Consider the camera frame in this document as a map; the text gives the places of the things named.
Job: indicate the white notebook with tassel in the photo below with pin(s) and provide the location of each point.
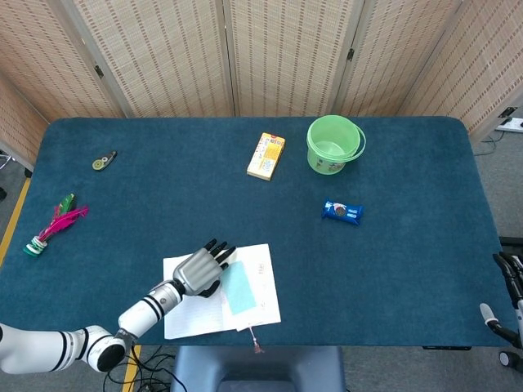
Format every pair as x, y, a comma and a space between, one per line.
267, 286

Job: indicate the white power strip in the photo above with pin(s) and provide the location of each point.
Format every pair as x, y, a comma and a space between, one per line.
510, 124

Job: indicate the dark blue robot torso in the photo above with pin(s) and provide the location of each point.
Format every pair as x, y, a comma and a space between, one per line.
257, 367

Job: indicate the pink feather shuttlecock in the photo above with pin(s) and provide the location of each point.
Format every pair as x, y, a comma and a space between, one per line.
61, 222

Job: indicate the green black correction tape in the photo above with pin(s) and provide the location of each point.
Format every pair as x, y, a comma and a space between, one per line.
100, 163

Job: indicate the blue cookie packet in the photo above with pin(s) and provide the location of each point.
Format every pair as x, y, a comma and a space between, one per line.
343, 211

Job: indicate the woven bamboo folding screen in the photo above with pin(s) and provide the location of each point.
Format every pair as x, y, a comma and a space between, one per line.
163, 61

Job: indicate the dark metal screen hinge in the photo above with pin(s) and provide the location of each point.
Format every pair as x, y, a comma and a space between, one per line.
99, 72
351, 55

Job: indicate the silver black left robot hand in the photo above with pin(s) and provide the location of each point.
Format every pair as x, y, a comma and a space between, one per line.
198, 271

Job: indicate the blue felt table cover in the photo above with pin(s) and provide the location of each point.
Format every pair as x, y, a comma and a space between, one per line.
204, 196

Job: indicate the blue white tasselled bookmark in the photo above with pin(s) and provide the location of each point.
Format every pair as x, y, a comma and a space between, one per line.
239, 290

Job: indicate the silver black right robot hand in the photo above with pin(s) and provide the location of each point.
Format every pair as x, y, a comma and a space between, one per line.
517, 286

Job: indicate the yellow cardboard box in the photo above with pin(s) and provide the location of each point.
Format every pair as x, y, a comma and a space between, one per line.
265, 157

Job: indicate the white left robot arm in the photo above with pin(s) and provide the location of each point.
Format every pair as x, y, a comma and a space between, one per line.
143, 312

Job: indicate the green plastic bucket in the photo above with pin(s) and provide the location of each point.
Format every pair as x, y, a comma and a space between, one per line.
327, 163

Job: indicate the black white caster wheel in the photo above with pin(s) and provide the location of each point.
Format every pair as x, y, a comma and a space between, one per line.
506, 358

